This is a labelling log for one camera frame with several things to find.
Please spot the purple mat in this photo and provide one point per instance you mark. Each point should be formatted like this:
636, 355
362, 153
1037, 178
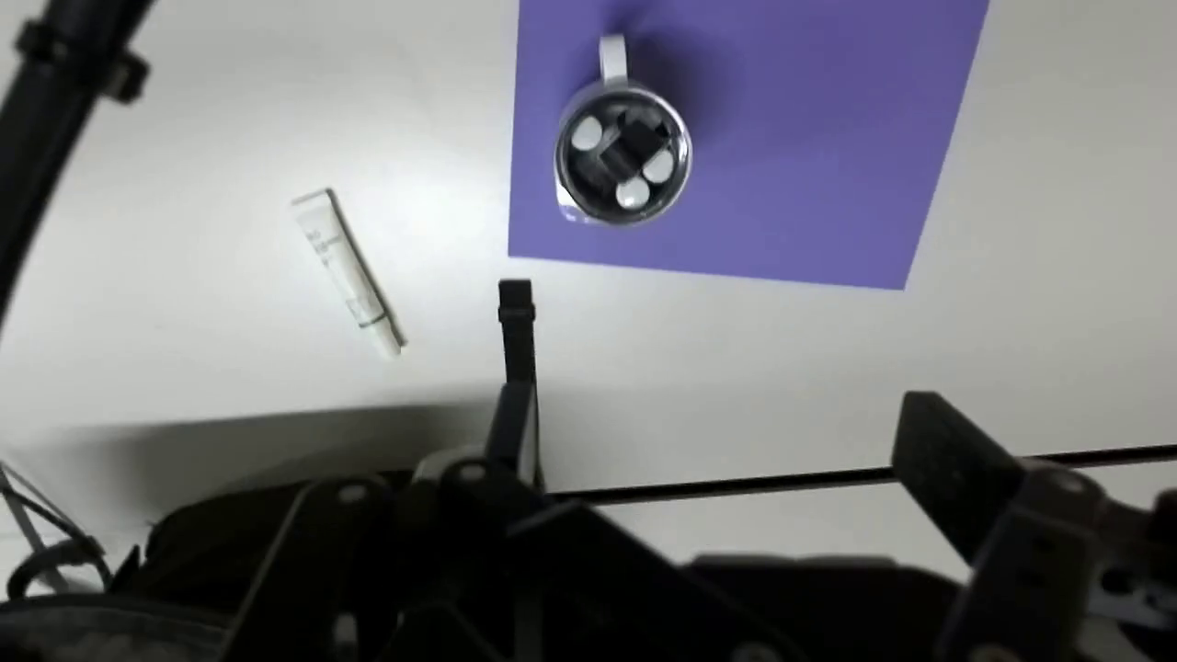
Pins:
812, 172

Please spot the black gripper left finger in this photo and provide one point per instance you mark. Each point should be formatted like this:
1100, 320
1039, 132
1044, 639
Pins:
518, 355

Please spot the white cream tube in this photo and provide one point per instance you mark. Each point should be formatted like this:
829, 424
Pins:
344, 262

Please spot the black sliding lid tab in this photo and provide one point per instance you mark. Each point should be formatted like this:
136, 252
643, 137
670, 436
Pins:
625, 148

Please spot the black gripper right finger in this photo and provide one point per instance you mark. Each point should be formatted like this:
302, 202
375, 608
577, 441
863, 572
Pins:
1044, 554

